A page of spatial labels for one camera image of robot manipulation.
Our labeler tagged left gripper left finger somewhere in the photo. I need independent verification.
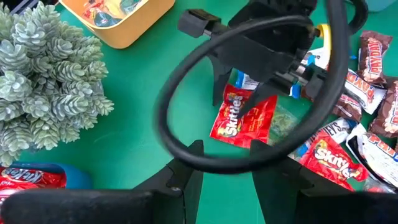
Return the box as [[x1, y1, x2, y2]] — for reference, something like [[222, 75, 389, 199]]
[[133, 139, 205, 224]]

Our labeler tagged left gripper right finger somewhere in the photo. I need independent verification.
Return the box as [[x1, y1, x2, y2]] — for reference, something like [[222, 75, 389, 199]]
[[249, 139, 315, 224]]

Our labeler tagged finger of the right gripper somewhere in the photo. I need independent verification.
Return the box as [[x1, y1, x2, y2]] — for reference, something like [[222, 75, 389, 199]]
[[208, 54, 233, 107], [237, 80, 290, 118]]

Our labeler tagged clear gummy candy pack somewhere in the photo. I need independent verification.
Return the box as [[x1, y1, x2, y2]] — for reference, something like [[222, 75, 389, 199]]
[[92, 11, 123, 28], [81, 0, 108, 20], [267, 103, 300, 146], [119, 0, 144, 14]]

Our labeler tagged red KitKat candy bar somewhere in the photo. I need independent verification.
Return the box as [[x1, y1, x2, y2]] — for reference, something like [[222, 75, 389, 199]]
[[0, 186, 32, 206], [0, 167, 68, 191]]

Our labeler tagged red Skittles candy pack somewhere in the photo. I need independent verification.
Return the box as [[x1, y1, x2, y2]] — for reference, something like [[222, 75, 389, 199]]
[[209, 83, 279, 149], [297, 129, 370, 191]]

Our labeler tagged brown PayDay candy bar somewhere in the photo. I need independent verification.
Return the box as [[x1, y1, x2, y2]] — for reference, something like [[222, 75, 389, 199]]
[[356, 29, 394, 88], [368, 79, 398, 139], [330, 92, 364, 123]]

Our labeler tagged white blue Hershey's bar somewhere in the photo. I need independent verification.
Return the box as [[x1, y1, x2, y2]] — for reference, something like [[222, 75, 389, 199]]
[[302, 46, 331, 72], [288, 82, 303, 100], [234, 69, 261, 91], [287, 116, 359, 160]]

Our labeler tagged dark blue plastic bin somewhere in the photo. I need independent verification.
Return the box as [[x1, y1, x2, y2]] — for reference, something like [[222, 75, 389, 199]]
[[0, 161, 93, 191]]

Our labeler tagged orange plastic bin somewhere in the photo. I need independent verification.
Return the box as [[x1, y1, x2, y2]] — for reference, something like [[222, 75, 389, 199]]
[[58, 0, 177, 50]]

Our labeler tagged teal plastic bin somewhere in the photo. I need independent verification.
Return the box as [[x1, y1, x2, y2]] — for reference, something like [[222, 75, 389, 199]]
[[364, 0, 398, 12]]

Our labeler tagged green artificial potted plant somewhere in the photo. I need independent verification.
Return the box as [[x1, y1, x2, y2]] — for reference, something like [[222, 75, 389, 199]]
[[0, 1, 115, 168]]

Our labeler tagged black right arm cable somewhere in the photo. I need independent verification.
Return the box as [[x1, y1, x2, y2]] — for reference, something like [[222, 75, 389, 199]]
[[347, 0, 370, 35], [154, 0, 351, 174]]

